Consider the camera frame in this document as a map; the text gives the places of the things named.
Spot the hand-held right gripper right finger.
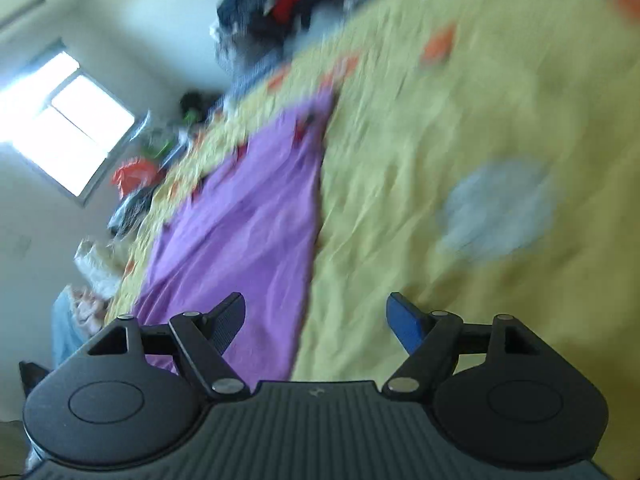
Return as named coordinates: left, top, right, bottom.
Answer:
left=382, top=292, right=537, bottom=401

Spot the light blue cloth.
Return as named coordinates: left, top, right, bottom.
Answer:
left=51, top=285, right=108, bottom=367

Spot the cream cloth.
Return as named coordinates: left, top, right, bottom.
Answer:
left=74, top=238, right=132, bottom=297

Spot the yellow blanket with orange print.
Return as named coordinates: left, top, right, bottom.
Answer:
left=102, top=0, right=640, bottom=386

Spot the pile of dark clothes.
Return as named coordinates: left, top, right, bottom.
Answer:
left=210, top=0, right=401, bottom=92

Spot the window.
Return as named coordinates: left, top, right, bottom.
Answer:
left=0, top=39, right=143, bottom=207

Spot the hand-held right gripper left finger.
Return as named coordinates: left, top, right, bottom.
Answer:
left=87, top=292, right=251, bottom=401

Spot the green item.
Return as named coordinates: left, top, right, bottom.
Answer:
left=142, top=110, right=198, bottom=161

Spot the orange plastic bag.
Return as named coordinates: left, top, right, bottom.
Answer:
left=111, top=157, right=160, bottom=197

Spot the purple small garment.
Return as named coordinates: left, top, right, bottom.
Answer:
left=131, top=94, right=335, bottom=382

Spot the dark bag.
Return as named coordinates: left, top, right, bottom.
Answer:
left=107, top=187, right=157, bottom=236

